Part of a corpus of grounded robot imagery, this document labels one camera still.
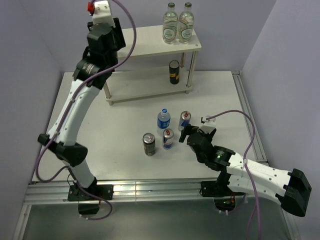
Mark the aluminium front rail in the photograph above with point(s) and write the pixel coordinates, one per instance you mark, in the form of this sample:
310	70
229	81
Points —
56	193

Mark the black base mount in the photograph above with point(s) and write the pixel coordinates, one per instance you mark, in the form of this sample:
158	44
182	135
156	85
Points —
225	200
90	199

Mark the dark coffee can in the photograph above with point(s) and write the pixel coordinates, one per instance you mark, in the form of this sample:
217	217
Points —
174	72
149	144

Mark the aluminium rail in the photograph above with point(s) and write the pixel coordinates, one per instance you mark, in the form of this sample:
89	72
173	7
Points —
56	193
257	146

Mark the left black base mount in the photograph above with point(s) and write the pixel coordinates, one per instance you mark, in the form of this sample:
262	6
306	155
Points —
90	199

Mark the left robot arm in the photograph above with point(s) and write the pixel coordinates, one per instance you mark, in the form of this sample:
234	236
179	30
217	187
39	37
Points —
89	77

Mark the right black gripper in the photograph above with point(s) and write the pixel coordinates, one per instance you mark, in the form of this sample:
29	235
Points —
189	129

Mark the right green-cap glass bottle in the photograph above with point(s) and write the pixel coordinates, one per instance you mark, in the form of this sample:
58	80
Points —
185	24

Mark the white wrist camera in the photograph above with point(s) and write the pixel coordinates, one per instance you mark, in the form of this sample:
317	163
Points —
208	124
100	12

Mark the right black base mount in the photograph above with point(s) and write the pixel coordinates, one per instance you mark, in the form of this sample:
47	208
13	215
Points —
225	200

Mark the left green-cap glass bottle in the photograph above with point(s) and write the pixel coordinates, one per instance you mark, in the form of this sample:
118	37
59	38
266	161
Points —
170	24

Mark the aluminium right side rail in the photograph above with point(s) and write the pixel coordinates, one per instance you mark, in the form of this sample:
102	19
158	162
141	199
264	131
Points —
257	146

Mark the Red Bull can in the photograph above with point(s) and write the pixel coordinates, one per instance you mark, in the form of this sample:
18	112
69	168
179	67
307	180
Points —
184	119
167	138

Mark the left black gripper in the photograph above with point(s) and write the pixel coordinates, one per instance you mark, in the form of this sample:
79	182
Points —
116	32

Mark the white two-tier shelf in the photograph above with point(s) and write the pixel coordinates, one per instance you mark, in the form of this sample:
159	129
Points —
146	73

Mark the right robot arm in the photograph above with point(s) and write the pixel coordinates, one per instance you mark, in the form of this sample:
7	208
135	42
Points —
290	189

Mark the green-cap glass bottle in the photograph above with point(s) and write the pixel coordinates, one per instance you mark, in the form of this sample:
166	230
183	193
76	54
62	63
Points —
185	24
170	24

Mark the blue-label water bottle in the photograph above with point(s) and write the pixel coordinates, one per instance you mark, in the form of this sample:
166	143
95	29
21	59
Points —
163	121

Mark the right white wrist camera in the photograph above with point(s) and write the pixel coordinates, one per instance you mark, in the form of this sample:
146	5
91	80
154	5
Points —
208	124

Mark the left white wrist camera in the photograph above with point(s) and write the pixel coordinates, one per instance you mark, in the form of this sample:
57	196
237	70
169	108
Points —
100	12

